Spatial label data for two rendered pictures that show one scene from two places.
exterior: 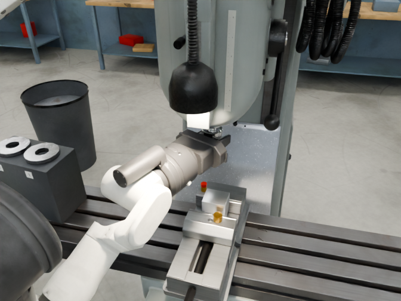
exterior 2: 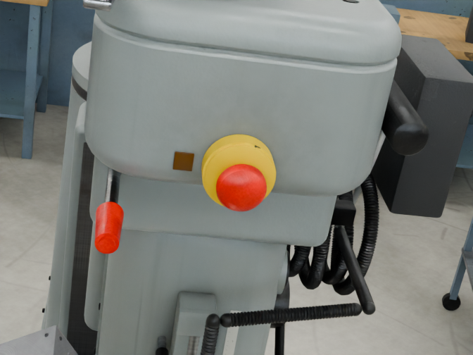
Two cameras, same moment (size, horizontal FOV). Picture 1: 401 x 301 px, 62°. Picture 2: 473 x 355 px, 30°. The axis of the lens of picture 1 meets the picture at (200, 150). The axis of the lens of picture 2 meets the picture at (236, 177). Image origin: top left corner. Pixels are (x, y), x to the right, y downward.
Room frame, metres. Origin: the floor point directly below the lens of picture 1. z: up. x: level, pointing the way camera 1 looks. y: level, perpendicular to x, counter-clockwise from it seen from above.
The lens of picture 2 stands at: (-0.19, 0.28, 2.06)
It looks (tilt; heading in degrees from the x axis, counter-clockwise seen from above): 25 degrees down; 338
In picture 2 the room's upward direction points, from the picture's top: 10 degrees clockwise
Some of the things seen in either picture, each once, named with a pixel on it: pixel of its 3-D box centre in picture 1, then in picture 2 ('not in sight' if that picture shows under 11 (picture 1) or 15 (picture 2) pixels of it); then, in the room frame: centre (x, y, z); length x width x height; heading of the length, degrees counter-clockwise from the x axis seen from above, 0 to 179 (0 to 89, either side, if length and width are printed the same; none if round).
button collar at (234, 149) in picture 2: not in sight; (238, 172); (0.41, 0.03, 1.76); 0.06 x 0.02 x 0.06; 77
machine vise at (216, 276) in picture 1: (212, 229); not in sight; (0.60, -0.03, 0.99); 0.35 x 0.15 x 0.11; 164
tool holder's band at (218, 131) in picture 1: (212, 129); not in sight; (0.64, -0.03, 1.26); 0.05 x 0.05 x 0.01
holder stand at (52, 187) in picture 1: (36, 177); not in sight; (0.76, 0.48, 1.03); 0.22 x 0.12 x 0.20; 71
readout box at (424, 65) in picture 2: not in sight; (418, 123); (0.85, -0.42, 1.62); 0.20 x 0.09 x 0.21; 167
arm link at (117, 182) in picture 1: (142, 179); not in sight; (0.48, 0.10, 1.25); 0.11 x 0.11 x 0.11; 53
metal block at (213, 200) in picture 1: (215, 205); not in sight; (0.63, -0.04, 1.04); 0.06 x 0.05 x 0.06; 74
